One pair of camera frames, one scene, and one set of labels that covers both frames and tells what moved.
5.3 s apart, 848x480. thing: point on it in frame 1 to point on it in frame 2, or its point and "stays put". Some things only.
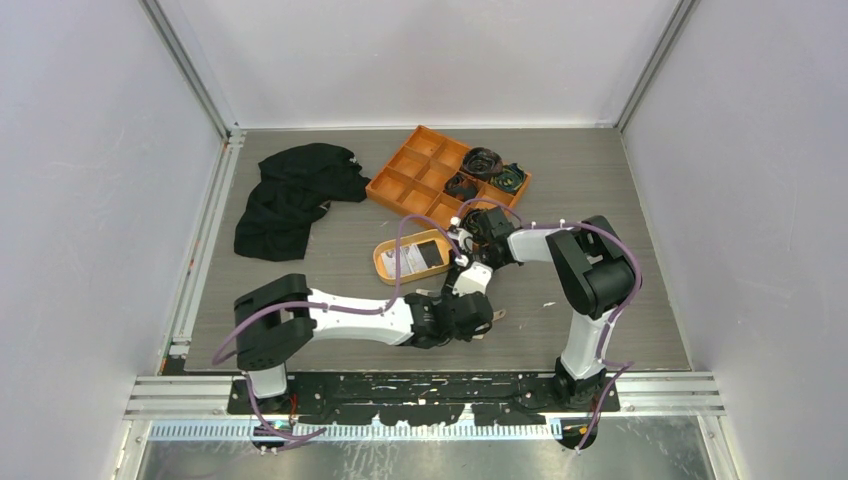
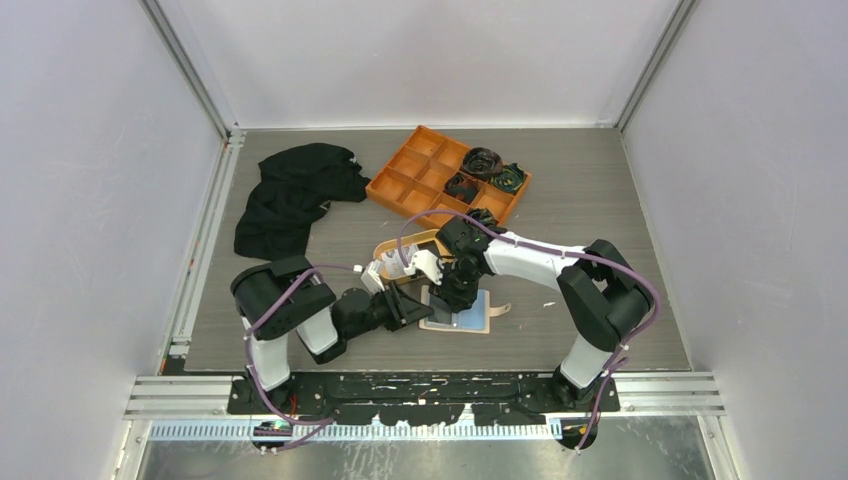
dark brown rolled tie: x=481 y=162 stays put
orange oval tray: x=439 y=236 stays put
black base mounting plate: x=423 y=400 stays put
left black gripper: x=464 y=335 to x=402 y=307
